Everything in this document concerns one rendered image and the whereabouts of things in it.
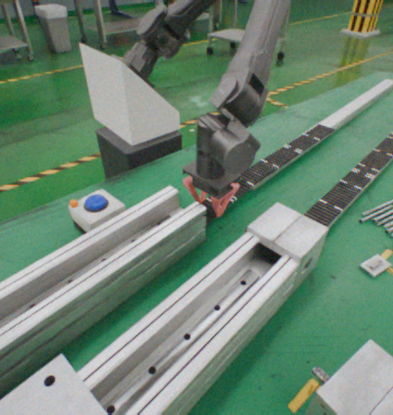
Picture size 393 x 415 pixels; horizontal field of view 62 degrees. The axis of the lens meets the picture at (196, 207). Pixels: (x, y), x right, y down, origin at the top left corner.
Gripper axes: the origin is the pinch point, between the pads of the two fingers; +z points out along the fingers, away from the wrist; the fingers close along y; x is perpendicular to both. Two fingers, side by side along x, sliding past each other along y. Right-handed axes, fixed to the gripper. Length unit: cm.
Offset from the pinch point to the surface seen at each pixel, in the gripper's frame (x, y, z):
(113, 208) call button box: -16.8, -10.0, -4.1
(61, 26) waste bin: 197, -448, 46
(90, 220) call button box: -21.6, -10.4, -4.1
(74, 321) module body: -34.1, 3.9, -1.0
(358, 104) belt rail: 75, 0, -1
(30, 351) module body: -40.7, 4.5, -2.4
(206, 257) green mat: -9.8, 7.8, 2.0
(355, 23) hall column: 601, -201, 65
